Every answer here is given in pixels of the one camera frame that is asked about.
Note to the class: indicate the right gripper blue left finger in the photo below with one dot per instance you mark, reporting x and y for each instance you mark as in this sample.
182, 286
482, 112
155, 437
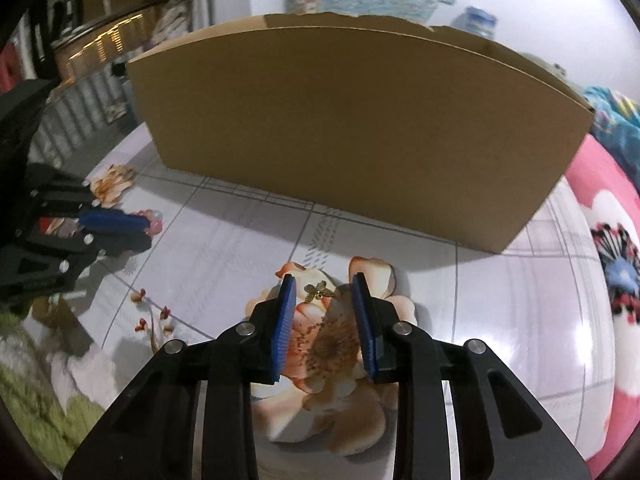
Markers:
283, 316

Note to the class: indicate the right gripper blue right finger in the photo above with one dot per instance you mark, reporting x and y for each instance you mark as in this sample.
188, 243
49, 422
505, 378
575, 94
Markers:
369, 326

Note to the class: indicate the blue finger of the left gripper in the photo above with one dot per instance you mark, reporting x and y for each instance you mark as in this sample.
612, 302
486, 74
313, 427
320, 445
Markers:
114, 221
116, 244

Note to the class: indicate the small gold flower earring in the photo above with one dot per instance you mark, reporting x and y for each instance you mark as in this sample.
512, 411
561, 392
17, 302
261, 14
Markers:
318, 293

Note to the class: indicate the green fuzzy sleeve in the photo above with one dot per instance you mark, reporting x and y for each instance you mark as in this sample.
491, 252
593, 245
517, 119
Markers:
44, 401

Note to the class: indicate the brown cardboard box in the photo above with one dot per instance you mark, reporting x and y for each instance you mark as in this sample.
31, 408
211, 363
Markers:
429, 128

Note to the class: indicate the pink floral bed sheet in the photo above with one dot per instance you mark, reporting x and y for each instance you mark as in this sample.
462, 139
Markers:
610, 204

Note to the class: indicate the blue water dispenser bottle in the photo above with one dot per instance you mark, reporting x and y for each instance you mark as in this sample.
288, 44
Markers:
476, 21

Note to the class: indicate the blue patterned blanket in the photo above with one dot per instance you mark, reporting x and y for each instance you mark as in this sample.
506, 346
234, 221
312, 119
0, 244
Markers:
616, 125

